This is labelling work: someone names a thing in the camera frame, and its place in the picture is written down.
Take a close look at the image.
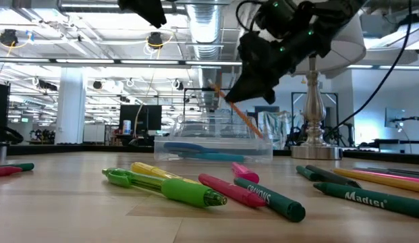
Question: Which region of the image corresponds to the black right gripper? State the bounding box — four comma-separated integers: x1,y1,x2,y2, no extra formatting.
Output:
224,32,318,105

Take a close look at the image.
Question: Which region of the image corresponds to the orange pencil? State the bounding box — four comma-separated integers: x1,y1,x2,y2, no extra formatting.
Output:
208,80,264,139

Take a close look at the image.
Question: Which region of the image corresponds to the clear plastic supply box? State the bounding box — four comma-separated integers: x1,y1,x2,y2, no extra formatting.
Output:
154,114,273,163

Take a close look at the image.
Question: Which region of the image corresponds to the green wax crayon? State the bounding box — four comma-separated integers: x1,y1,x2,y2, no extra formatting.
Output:
296,165,320,182
0,163,35,172
233,178,306,223
312,182,419,219

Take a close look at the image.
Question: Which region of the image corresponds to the pink marker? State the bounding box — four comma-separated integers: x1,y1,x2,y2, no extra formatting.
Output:
198,173,267,208

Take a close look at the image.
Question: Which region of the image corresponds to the black pen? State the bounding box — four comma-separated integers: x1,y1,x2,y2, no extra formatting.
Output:
305,164,362,189

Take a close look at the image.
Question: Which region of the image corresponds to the green clear pen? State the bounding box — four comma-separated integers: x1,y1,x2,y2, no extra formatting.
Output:
101,167,228,209

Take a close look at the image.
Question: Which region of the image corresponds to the yellow pen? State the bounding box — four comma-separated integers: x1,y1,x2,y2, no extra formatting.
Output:
130,161,200,186

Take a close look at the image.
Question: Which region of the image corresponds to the yellow pencil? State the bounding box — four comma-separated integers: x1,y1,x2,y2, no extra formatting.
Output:
332,167,419,194

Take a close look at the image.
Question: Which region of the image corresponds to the dark wooden pencil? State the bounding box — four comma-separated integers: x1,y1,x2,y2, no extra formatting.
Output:
384,167,419,174
352,167,419,178

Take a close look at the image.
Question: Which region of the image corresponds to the pink pencil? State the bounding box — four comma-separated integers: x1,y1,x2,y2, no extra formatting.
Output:
350,169,419,185

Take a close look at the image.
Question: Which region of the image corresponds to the red wax crayon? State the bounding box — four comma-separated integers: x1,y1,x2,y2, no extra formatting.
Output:
0,166,24,178

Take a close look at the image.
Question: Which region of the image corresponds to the black ceiling device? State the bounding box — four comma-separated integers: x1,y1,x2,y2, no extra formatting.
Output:
0,28,20,47
147,32,165,51

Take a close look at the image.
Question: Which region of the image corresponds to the clear plastic sheet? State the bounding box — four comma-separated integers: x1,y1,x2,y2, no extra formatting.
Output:
257,110,291,150

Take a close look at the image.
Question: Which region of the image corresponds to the white shade silver table lamp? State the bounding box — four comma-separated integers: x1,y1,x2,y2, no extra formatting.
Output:
289,9,367,161

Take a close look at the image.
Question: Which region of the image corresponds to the long ceiling light bar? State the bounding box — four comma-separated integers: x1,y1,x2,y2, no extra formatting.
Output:
0,57,244,68

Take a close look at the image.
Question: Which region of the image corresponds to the black computer monitor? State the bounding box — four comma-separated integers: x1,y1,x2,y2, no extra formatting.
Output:
119,104,163,136

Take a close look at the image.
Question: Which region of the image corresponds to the white building column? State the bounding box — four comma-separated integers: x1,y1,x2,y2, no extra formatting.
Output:
55,65,88,145

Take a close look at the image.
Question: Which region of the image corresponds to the black cabinet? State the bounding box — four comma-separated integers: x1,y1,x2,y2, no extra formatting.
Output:
0,82,11,144

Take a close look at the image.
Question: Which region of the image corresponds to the silver ceiling duct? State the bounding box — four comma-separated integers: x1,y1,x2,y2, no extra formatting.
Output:
186,0,224,112

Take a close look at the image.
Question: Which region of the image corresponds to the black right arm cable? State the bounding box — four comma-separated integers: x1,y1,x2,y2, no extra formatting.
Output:
325,0,412,136

